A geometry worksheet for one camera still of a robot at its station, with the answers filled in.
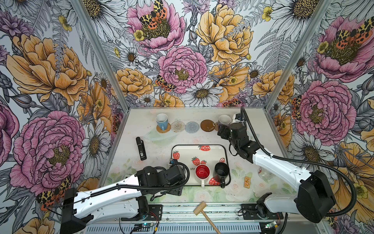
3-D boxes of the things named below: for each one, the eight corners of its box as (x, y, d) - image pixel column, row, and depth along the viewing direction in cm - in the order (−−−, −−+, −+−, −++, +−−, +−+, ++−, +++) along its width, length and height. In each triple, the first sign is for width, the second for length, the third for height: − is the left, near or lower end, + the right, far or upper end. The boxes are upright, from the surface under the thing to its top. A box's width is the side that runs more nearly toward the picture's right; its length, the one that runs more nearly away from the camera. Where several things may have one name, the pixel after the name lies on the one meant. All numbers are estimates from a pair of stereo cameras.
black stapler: (141, 160, 94) (139, 156, 90) (138, 142, 103) (135, 137, 99) (147, 159, 95) (145, 154, 91) (143, 140, 104) (141, 135, 100)
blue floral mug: (156, 135, 107) (154, 126, 99) (159, 122, 114) (156, 113, 106) (167, 135, 107) (165, 126, 99) (169, 122, 114) (167, 113, 106)
